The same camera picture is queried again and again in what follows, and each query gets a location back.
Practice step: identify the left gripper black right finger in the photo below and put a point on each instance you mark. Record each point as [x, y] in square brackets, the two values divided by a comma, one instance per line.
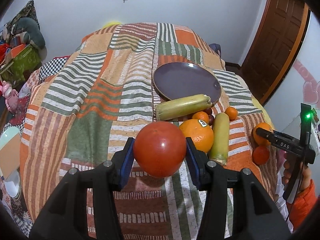
[255, 215]

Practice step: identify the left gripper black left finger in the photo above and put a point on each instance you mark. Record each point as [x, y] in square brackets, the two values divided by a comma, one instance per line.
[64, 214]

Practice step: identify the yellow-green sugarcane piece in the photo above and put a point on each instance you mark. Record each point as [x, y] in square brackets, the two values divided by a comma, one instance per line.
[220, 147]
[183, 106]

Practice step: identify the large orange with sticker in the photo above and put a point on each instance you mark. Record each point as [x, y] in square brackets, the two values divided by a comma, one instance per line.
[200, 132]

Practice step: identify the red tomato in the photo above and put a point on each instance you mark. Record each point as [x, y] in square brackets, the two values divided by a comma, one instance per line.
[160, 148]

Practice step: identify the small mandarin lower right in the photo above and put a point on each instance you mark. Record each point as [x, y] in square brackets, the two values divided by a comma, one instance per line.
[260, 155]

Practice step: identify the orange jacket sleeve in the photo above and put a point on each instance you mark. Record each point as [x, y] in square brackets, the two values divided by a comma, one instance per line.
[302, 206]

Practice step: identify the dark red grape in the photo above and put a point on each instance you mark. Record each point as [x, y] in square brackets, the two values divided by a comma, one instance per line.
[211, 120]
[209, 111]

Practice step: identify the small mandarin near plate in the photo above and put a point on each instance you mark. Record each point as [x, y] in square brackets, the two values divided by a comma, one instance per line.
[201, 115]

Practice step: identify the brown wooden door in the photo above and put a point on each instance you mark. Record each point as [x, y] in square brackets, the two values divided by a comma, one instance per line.
[276, 45]

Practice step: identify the blue backpack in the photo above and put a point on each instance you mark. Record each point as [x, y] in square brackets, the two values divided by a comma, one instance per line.
[216, 47]

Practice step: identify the pink plush toy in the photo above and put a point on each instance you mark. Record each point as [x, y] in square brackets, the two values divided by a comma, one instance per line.
[10, 95]

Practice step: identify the purple ceramic plate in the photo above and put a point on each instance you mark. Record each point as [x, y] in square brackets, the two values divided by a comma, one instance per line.
[180, 79]

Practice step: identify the striped patchwork blanket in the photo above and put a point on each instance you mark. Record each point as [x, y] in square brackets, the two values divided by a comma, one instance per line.
[83, 114]

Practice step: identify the green cardboard box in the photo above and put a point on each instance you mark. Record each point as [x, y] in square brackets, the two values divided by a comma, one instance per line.
[18, 70]

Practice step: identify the grey plush toy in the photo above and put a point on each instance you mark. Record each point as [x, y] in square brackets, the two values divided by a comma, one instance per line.
[29, 32]

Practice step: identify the yellow hoop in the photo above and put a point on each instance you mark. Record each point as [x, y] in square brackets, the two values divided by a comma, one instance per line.
[112, 23]

